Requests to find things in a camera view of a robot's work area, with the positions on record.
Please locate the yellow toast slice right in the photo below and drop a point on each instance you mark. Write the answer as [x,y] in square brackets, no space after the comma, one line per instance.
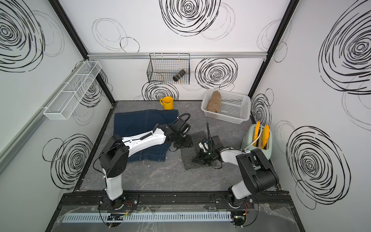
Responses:
[265,136]

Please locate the mint green toaster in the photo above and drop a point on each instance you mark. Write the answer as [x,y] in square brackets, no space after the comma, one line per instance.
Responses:
[247,143]

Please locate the yellow mug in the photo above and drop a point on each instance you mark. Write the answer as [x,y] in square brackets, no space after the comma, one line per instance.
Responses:
[167,103]

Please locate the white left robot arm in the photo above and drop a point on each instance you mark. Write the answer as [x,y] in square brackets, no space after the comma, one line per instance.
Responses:
[114,156]

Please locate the white slotted cable duct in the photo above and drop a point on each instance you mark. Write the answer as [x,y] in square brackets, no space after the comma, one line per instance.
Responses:
[147,217]

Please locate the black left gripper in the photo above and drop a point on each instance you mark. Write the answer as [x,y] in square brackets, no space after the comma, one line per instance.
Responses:
[189,142]

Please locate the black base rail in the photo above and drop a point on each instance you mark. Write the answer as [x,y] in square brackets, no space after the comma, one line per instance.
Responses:
[133,200]

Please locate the yellow toast slice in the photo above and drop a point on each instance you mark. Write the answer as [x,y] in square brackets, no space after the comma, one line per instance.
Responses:
[257,132]
[265,136]

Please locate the tan brown skirt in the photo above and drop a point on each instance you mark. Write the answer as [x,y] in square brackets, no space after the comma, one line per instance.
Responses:
[214,104]

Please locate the grey polka dot skirt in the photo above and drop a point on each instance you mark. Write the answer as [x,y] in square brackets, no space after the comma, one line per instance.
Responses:
[188,154]

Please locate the dark cylindrical bottle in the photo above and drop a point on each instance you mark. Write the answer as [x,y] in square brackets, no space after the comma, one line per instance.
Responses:
[179,75]

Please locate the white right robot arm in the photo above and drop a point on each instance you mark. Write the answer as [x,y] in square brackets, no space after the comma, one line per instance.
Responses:
[258,174]

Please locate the yellow toast slice left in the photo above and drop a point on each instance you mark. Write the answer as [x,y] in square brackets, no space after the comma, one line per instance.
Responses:
[257,132]

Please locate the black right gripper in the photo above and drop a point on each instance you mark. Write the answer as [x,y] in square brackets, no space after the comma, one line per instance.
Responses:
[201,157]

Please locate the white plastic basket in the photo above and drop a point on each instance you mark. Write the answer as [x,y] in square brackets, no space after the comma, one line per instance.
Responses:
[235,107]

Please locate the dark blue skirt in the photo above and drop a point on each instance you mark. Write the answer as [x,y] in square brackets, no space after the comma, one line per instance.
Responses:
[138,122]

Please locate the black wire wall basket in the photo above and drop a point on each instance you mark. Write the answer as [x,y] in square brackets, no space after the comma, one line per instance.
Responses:
[163,66]

